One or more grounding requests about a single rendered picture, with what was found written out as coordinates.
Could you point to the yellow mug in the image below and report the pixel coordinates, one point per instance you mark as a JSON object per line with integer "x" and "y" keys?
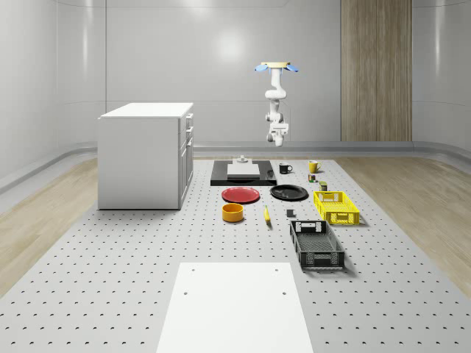
{"x": 313, "y": 167}

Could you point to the black mug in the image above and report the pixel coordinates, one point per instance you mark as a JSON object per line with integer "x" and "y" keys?
{"x": 284, "y": 168}

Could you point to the grey cube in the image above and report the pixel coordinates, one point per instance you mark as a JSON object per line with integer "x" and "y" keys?
{"x": 290, "y": 213}

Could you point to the white board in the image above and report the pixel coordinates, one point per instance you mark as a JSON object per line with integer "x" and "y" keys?
{"x": 235, "y": 312}

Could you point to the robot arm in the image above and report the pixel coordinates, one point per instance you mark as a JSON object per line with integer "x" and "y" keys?
{"x": 275, "y": 93}

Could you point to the flat-sided can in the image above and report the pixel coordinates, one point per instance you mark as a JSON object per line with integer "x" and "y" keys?
{"x": 323, "y": 186}

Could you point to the yellow basket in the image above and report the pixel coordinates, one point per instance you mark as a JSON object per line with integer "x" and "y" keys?
{"x": 340, "y": 217}

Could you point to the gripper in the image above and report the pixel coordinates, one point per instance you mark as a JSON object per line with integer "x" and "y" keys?
{"x": 279, "y": 127}

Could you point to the yellow bowl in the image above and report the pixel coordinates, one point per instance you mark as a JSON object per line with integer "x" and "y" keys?
{"x": 232, "y": 215}

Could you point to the white cabinet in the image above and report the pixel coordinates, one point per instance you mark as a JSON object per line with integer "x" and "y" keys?
{"x": 140, "y": 162}

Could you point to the black stove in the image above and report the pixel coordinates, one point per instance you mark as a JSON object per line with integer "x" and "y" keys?
{"x": 221, "y": 173}

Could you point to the dark grey basket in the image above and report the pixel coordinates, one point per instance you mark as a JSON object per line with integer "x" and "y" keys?
{"x": 318, "y": 257}

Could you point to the banana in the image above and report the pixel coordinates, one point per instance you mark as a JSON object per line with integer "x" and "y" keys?
{"x": 266, "y": 215}

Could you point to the red plate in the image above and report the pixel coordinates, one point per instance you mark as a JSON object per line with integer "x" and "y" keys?
{"x": 240, "y": 195}

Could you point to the black plate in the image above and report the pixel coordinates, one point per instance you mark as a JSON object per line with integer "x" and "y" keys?
{"x": 289, "y": 192}

